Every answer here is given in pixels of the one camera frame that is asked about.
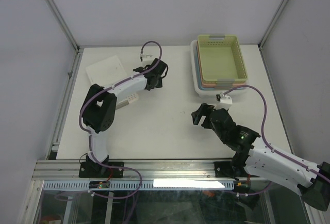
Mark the white slotted cable duct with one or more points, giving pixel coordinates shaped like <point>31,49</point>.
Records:
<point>157,184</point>

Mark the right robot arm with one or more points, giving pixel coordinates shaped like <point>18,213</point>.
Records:
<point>307,179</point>

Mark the green perforated basket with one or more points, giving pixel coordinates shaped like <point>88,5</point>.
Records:
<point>223,58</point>

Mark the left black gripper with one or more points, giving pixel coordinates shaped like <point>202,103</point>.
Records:
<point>159,85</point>

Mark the white bottom basket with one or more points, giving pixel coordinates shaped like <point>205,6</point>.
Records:
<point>208,41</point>

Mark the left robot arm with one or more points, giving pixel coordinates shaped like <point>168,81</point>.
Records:
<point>98,110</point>

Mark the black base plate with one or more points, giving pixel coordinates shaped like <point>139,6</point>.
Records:
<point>230,170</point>
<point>90,169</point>

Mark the white perforated basket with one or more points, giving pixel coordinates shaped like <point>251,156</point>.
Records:
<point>106,72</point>

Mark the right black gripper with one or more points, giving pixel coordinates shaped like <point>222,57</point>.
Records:
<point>204,110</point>

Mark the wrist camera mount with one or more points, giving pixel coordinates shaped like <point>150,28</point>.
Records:
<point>146,58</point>
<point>224,99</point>

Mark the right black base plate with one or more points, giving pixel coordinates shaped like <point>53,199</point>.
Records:
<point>230,170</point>

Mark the aluminium mounting rail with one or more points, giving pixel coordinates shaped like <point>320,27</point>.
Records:
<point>149,169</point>

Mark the pink perforated basket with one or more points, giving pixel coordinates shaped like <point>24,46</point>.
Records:
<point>224,84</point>

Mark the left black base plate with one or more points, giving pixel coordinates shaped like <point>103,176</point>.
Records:
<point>90,169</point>

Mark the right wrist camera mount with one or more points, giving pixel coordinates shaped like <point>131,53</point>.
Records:
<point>224,99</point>

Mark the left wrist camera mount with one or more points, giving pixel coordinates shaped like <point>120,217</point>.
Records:
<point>146,58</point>

